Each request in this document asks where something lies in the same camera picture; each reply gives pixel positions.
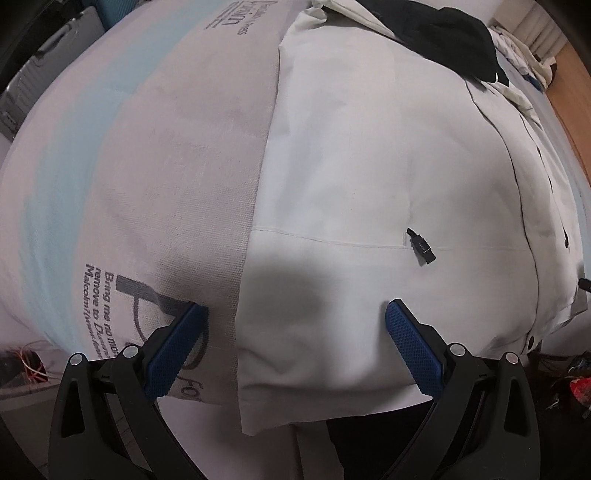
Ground white and black jacket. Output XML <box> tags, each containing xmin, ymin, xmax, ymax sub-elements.
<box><xmin>235</xmin><ymin>0</ymin><xmax>591</xmax><ymax>437</ymax></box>

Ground teal hard suitcase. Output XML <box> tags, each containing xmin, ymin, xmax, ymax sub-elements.
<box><xmin>99</xmin><ymin>0</ymin><xmax>155</xmax><ymax>31</ymax></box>

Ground pile of white beige clothes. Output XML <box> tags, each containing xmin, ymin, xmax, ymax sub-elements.
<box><xmin>489</xmin><ymin>23</ymin><xmax>559</xmax><ymax>93</ymax></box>

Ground bundle of thin wires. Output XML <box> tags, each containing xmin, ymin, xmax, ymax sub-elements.
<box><xmin>9</xmin><ymin>348</ymin><xmax>49</xmax><ymax>384</ymax></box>

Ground person's dark pants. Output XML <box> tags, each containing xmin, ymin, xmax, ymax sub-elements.
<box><xmin>325</xmin><ymin>401</ymin><xmax>435</xmax><ymax>480</ymax></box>

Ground bed with striped sheet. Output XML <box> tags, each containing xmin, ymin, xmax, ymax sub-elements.
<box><xmin>0</xmin><ymin>0</ymin><xmax>587</xmax><ymax>407</ymax></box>

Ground wooden headboard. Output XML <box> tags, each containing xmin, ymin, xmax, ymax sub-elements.
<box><xmin>547</xmin><ymin>44</ymin><xmax>591</xmax><ymax>195</ymax></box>

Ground silver hard suitcase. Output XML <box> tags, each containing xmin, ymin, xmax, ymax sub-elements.
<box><xmin>0</xmin><ymin>21</ymin><xmax>105</xmax><ymax>139</ymax></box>

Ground red bag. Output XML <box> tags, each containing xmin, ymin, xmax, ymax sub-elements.
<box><xmin>570</xmin><ymin>376</ymin><xmax>591</xmax><ymax>411</ymax></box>

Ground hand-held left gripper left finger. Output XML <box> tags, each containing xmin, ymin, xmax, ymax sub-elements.
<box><xmin>48</xmin><ymin>302</ymin><xmax>209</xmax><ymax>480</ymax></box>

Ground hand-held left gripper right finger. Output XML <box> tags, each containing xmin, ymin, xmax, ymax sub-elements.
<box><xmin>385</xmin><ymin>299</ymin><xmax>543</xmax><ymax>480</ymax></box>

